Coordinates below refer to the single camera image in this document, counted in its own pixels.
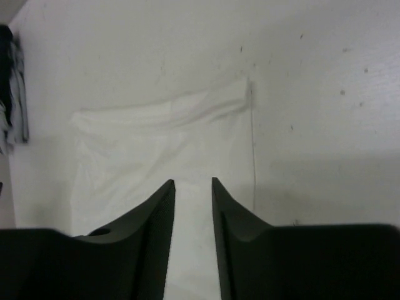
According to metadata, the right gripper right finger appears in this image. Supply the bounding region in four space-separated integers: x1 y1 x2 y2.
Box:
212 178 399 299

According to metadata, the black folded tank top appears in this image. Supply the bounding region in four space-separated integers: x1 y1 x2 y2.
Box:
1 24 13 127

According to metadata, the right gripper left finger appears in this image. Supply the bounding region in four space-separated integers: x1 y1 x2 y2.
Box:
1 180 175 299

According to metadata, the grey folded tank top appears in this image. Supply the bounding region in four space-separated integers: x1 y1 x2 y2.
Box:
1 41 29 155

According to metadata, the white tank top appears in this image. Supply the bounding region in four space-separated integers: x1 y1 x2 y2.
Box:
71 78 255 299

